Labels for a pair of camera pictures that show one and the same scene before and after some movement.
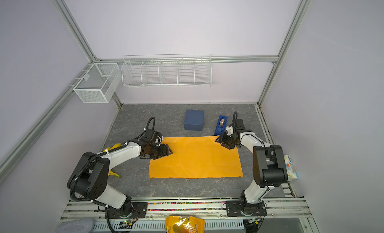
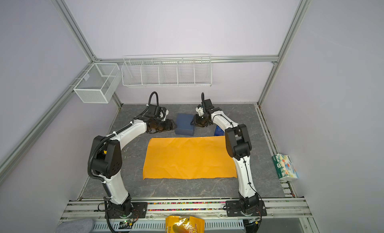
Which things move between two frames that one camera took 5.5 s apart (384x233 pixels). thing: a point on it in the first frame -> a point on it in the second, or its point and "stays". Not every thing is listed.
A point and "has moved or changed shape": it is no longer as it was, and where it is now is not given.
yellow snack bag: [174, 224] stays
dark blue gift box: [193, 120] has moved or changed shape
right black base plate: [241, 208] stays
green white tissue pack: [292, 172] stays
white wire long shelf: [167, 70] stays
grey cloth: [85, 225] stays
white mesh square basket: [97, 85] stays
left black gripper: [164, 151] -> [169, 125]
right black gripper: [223, 140] -> [196, 121]
